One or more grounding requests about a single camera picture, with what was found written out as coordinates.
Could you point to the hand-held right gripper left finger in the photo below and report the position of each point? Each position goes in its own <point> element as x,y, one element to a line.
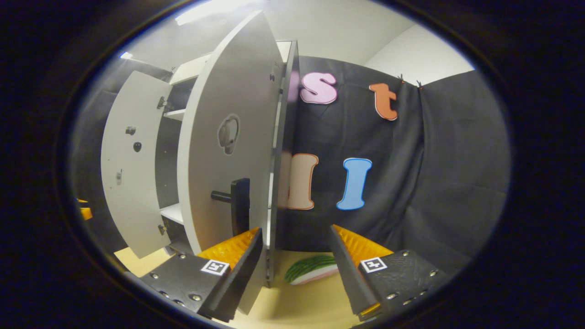
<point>242,278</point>

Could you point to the white cabinet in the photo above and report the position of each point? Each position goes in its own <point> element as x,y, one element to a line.
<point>284,119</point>

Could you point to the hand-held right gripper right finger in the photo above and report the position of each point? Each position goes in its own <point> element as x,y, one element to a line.
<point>349,274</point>

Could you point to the white cabinet door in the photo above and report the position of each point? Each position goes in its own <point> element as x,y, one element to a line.
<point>137,192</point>
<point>237,91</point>

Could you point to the watermelon slice toy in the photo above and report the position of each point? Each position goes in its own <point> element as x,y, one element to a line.
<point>311,267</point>

